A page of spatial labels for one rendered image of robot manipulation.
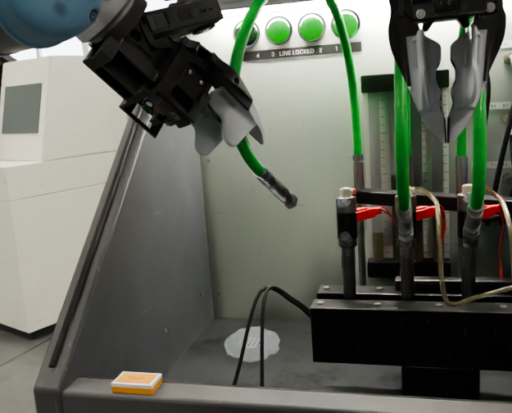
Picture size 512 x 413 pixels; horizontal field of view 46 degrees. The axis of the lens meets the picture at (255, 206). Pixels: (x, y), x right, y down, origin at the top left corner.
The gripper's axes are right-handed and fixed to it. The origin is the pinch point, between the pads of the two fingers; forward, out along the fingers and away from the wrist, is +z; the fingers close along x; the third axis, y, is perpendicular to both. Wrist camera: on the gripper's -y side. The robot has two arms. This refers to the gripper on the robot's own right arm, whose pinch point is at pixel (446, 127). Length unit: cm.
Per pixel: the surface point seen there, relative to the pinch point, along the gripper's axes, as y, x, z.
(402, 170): -13.3, -4.0, 5.4
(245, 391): -5.9, -21.3, 28.5
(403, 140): -12.9, -3.8, 2.1
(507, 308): -25.6, 8.4, 25.4
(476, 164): -13.7, 3.6, 5.1
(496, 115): -57, 11, 3
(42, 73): -250, -202, -23
